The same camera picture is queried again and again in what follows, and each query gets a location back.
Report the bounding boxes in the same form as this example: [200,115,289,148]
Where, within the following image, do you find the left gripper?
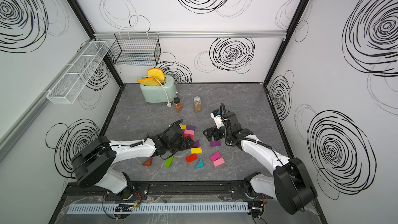
[168,135,196,153]

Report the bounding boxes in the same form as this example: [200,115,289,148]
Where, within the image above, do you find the red block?
[185,134,194,140]
[186,153,198,163]

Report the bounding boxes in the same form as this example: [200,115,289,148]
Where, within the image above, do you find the light pink block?
[184,130,195,135]
[213,158,225,167]

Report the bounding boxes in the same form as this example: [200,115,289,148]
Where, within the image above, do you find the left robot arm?
[71,119,194,200]

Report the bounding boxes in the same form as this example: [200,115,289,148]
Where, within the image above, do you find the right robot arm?
[203,110,318,215]

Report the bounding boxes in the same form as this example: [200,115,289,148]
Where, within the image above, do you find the purple triangle block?
[193,140,200,148]

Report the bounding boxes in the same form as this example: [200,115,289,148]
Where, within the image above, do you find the yellow block centre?
[191,147,203,154]

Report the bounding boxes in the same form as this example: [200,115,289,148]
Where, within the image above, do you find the magenta block right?
[210,152,221,162]

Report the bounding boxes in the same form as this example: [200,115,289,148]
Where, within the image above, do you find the brown spice jar silver lid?
[193,96,202,113]

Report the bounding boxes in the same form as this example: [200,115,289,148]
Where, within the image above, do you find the red pepper spice jar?
[173,97,182,112]

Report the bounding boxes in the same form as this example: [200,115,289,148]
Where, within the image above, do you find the teal triangle block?
[196,159,204,169]

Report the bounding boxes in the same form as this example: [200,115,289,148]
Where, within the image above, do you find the green block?
[164,156,174,168]

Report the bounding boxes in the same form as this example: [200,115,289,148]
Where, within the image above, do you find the brown triangle block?
[142,157,153,167]

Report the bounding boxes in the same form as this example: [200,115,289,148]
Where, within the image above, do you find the mint green toaster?
[140,75,177,103]

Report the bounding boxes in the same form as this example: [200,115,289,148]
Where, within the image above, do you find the front yellow toast slice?
[137,77,162,87]

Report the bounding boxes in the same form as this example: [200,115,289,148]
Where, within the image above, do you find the yellow toast slice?
[147,68,165,82]
[137,77,162,87]

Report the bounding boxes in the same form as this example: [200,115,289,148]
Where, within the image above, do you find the back yellow toast slice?
[147,68,165,82]

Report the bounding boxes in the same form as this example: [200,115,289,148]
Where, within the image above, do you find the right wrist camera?
[210,110,224,129]

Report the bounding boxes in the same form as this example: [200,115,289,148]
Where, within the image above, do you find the white toaster power cable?
[153,77,172,108]

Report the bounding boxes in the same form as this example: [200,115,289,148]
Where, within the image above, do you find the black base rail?
[63,179,313,201]

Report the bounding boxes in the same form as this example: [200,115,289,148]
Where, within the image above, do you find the black wire basket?
[108,32,161,66]

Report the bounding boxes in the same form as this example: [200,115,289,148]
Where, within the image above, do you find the grey slotted cable duct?
[66,202,249,215]

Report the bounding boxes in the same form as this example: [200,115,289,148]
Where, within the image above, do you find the white mesh wall shelf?
[46,40,109,104]

